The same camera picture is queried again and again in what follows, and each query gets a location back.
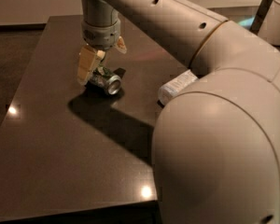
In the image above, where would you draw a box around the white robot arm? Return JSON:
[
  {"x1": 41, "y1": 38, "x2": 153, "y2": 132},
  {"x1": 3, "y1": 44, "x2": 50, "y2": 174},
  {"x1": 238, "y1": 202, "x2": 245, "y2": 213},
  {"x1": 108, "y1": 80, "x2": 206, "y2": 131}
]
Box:
[{"x1": 82, "y1": 0, "x2": 280, "y2": 224}]

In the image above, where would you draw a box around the clear plastic water bottle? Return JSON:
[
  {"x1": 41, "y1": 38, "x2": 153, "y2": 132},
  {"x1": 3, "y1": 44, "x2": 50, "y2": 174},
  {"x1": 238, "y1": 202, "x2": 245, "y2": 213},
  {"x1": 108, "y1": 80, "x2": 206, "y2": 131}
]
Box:
[{"x1": 158, "y1": 70, "x2": 198, "y2": 105}]

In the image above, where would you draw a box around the green soda can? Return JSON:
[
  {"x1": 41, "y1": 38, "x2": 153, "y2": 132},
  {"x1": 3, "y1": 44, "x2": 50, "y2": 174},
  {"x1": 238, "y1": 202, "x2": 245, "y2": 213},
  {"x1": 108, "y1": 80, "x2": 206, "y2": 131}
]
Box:
[{"x1": 89, "y1": 65, "x2": 121, "y2": 95}]

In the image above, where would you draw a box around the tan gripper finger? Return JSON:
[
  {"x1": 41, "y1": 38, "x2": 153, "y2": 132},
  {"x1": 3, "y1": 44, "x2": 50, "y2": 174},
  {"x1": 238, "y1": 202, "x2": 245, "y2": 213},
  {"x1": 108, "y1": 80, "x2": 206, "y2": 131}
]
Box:
[
  {"x1": 77, "y1": 45, "x2": 105, "y2": 85},
  {"x1": 115, "y1": 36, "x2": 127, "y2": 54}
]

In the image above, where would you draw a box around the dark panel at table edge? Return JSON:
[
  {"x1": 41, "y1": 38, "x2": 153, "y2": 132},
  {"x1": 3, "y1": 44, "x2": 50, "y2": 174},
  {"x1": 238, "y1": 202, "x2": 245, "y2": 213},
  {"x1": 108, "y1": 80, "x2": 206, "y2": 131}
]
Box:
[{"x1": 249, "y1": 0, "x2": 273, "y2": 35}]

